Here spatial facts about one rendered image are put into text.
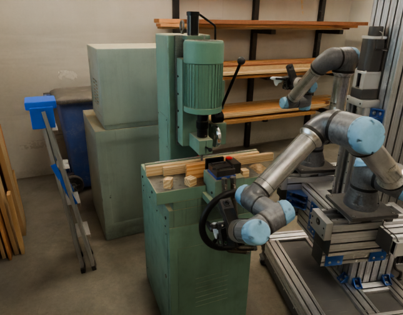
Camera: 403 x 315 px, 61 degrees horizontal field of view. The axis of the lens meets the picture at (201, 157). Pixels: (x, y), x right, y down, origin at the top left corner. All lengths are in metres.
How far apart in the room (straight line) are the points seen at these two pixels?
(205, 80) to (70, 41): 2.45
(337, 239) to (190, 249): 0.67
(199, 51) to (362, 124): 0.70
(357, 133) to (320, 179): 0.96
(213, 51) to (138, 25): 2.46
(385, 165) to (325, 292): 0.97
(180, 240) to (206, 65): 0.79
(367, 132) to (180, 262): 1.02
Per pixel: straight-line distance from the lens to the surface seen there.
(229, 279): 1.92
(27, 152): 3.98
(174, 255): 1.68
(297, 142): 1.25
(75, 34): 3.78
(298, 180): 2.06
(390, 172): 1.44
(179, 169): 1.64
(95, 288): 2.43
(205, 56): 1.47
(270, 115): 4.23
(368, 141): 1.21
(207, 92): 1.50
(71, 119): 3.28
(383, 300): 2.22
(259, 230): 1.04
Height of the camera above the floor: 1.59
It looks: 22 degrees down
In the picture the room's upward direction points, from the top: 1 degrees clockwise
